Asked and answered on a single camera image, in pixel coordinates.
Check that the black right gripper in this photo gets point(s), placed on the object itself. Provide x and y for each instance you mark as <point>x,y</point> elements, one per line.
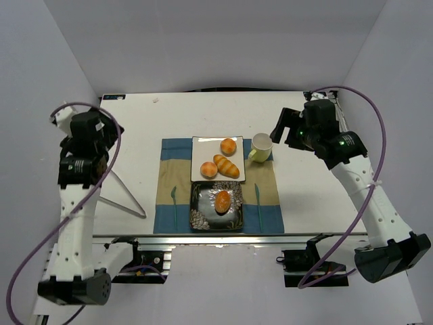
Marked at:
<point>292,132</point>

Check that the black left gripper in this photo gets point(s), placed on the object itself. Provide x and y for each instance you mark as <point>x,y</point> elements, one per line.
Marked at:
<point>110,129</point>

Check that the metal tongs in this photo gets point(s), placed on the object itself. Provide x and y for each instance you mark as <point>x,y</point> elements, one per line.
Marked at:
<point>141,214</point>

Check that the oval bread roll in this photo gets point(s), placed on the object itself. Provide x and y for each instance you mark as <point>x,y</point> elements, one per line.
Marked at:
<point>222,202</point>

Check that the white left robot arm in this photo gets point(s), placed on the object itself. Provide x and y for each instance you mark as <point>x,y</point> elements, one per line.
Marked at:
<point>77,278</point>

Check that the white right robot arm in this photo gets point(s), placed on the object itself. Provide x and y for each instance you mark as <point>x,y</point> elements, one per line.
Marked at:
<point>378,244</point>

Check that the round bread roll top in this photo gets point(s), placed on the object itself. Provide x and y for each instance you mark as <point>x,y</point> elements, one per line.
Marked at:
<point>228,146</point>

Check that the round bread roll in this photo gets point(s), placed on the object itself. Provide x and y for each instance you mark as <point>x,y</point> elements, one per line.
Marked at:
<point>228,146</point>
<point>208,170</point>

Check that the striped long bread roll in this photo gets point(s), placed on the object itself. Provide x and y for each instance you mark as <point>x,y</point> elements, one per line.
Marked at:
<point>226,167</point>

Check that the round bread roll bottom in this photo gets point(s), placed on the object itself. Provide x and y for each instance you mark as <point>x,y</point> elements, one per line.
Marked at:
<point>208,170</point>

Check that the pale yellow mug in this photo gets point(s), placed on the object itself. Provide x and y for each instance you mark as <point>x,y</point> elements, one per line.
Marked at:
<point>261,148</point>

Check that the teal knife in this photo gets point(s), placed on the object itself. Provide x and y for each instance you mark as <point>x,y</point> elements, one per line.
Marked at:
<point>260,218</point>

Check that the blue and beige placemat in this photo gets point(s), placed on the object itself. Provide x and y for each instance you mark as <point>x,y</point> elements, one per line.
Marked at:
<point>175,170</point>

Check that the white square plate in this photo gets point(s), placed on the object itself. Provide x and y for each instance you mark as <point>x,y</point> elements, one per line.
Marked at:
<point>204,149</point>

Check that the teal fork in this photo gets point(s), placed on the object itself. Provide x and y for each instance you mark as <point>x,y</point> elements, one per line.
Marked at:
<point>173,196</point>

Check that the black floral square plate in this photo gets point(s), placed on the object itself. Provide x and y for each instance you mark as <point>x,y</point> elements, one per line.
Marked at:
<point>203,217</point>

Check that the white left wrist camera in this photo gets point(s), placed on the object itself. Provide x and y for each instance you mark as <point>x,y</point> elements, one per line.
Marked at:
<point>62,119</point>

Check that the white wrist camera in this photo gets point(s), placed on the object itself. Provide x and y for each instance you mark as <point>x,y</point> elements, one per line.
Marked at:
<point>62,119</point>
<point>313,96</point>

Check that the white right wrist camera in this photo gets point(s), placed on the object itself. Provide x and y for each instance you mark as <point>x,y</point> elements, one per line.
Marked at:
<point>313,96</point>

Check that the aluminium frame rail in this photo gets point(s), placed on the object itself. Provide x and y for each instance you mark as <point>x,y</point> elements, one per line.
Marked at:
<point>223,239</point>

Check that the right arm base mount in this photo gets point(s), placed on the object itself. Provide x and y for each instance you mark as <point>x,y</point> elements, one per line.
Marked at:
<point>297,262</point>

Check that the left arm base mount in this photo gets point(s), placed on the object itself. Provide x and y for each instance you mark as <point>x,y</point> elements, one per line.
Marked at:
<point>148,265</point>

